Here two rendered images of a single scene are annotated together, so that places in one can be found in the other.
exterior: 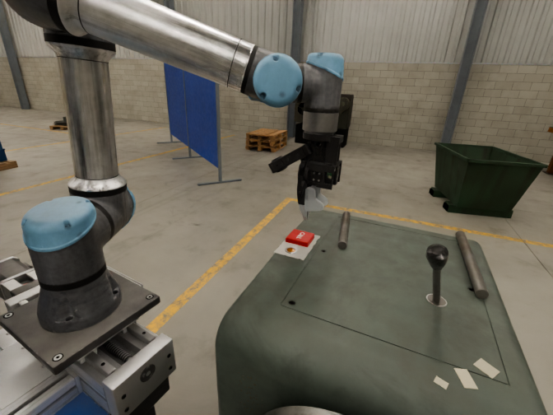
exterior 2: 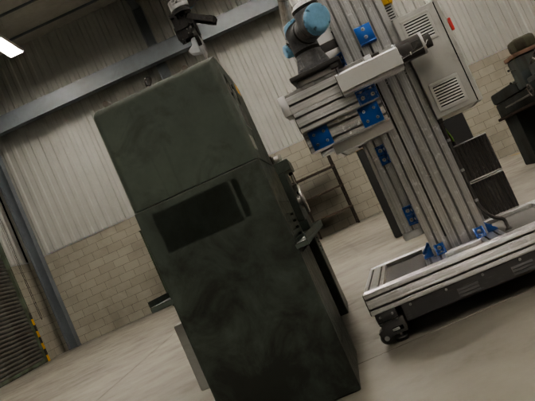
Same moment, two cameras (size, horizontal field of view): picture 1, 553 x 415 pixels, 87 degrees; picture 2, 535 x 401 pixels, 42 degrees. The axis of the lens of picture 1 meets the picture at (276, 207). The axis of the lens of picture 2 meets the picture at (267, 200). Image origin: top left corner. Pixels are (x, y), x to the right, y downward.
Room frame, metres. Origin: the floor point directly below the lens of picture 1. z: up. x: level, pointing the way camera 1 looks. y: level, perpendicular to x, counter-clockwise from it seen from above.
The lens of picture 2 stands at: (3.15, -0.91, 0.61)
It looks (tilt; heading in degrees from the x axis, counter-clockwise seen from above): 3 degrees up; 162
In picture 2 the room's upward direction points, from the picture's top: 24 degrees counter-clockwise
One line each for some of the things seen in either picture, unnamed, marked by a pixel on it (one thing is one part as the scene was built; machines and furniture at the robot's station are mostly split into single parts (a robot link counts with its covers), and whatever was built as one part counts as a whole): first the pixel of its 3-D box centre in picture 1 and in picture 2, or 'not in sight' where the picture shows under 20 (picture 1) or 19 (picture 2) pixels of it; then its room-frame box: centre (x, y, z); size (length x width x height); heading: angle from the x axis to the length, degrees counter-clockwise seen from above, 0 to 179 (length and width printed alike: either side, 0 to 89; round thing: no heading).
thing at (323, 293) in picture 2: not in sight; (255, 290); (0.54, -0.23, 0.43); 0.60 x 0.48 x 0.86; 156
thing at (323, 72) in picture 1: (322, 83); not in sight; (0.66, -0.08, 1.63); 0.09 x 0.08 x 0.11; 93
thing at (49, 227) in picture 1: (67, 236); (300, 35); (0.51, 0.41, 1.33); 0.13 x 0.12 x 0.14; 3
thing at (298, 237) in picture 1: (299, 239); not in sight; (0.67, -0.07, 1.26); 0.06 x 0.06 x 0.02; 66
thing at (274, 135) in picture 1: (267, 139); not in sight; (8.39, 0.35, 0.22); 1.25 x 0.86 x 0.44; 162
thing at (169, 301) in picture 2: not in sight; (262, 254); (-0.15, 0.05, 0.53); 2.10 x 0.60 x 0.02; 156
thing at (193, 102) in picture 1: (186, 104); not in sight; (6.69, 2.06, 1.18); 4.12 x 0.80 x 2.35; 31
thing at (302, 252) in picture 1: (297, 253); not in sight; (0.65, -0.06, 1.23); 0.13 x 0.08 x 0.06; 156
